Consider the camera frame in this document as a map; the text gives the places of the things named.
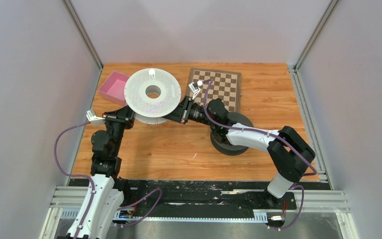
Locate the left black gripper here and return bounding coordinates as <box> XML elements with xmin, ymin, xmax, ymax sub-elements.
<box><xmin>101</xmin><ymin>101</ymin><xmax>136</xmax><ymax>156</ymax></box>

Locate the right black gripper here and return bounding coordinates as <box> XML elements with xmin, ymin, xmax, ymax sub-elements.
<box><xmin>160</xmin><ymin>96</ymin><xmax>217</xmax><ymax>128</ymax></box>

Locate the white cable spool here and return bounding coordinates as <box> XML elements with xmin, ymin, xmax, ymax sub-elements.
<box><xmin>124</xmin><ymin>68</ymin><xmax>182</xmax><ymax>124</ymax></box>

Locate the black cable spool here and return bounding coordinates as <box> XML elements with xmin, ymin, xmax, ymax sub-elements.
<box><xmin>210</xmin><ymin>112</ymin><xmax>254</xmax><ymax>156</ymax></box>

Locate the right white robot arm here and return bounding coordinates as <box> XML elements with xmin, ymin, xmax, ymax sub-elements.
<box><xmin>164</xmin><ymin>97</ymin><xmax>316</xmax><ymax>208</ymax></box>

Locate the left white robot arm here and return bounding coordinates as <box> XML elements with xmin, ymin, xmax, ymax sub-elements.
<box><xmin>64</xmin><ymin>106</ymin><xmax>135</xmax><ymax>239</ymax></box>

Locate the pink plastic box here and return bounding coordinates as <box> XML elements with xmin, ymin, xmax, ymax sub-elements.
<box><xmin>98</xmin><ymin>71</ymin><xmax>130</xmax><ymax>106</ymax></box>

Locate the wooden chessboard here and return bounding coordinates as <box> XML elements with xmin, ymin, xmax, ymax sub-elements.
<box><xmin>188</xmin><ymin>68</ymin><xmax>242</xmax><ymax>112</ymax></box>

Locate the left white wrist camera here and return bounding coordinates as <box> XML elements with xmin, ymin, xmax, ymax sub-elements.
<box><xmin>86</xmin><ymin>109</ymin><xmax>105</xmax><ymax>126</ymax></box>

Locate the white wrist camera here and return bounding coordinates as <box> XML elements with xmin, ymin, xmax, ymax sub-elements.
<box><xmin>189</xmin><ymin>80</ymin><xmax>204</xmax><ymax>100</ymax></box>
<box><xmin>86</xmin><ymin>109</ymin><xmax>105</xmax><ymax>126</ymax></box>

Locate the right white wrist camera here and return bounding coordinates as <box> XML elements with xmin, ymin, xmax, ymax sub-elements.
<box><xmin>189</xmin><ymin>80</ymin><xmax>204</xmax><ymax>100</ymax></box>

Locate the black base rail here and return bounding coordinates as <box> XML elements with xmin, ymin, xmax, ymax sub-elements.
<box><xmin>122</xmin><ymin>180</ymin><xmax>297</xmax><ymax>219</ymax></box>

